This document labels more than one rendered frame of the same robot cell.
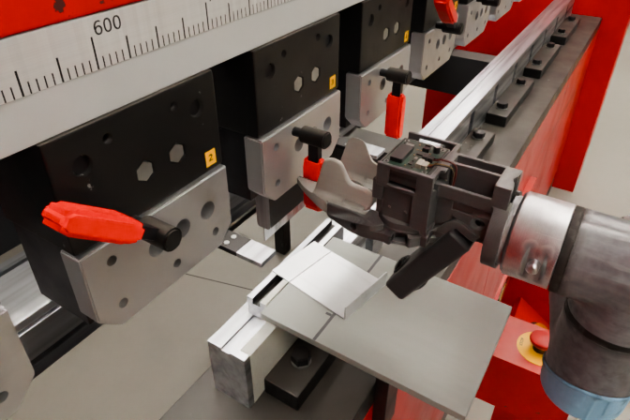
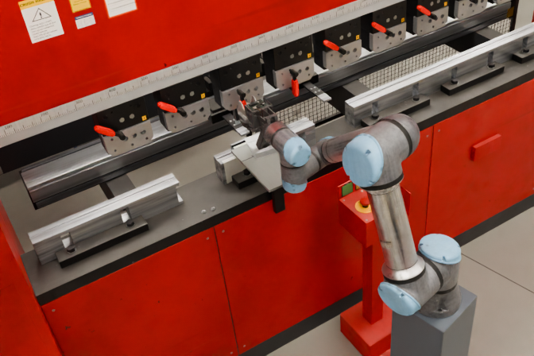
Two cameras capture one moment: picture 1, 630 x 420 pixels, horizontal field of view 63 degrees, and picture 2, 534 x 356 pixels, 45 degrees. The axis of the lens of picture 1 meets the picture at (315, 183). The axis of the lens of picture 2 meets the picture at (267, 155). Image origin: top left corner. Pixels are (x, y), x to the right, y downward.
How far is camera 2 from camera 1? 1.65 m
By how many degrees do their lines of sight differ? 26
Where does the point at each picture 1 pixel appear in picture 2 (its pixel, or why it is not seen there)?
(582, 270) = (274, 142)
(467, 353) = not seen: hidden behind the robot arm
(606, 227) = (282, 133)
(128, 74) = (179, 76)
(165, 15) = (189, 63)
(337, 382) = (258, 186)
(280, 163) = (231, 99)
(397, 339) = (267, 168)
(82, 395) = not seen: hidden behind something
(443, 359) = (276, 176)
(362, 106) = (278, 83)
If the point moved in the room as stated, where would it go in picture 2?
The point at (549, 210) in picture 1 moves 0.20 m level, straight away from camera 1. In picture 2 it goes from (275, 126) to (329, 102)
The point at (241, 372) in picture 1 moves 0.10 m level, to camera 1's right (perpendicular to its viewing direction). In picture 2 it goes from (221, 168) to (245, 175)
